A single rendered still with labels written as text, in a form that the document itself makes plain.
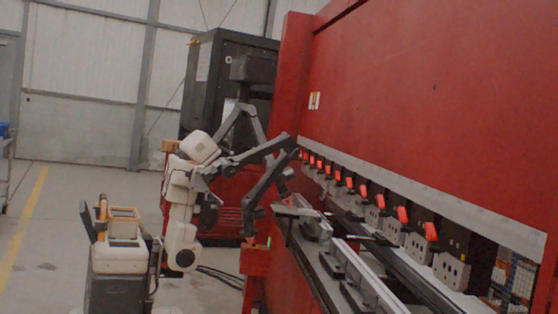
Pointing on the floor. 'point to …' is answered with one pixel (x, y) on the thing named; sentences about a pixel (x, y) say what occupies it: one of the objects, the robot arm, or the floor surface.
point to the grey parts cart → (8, 170)
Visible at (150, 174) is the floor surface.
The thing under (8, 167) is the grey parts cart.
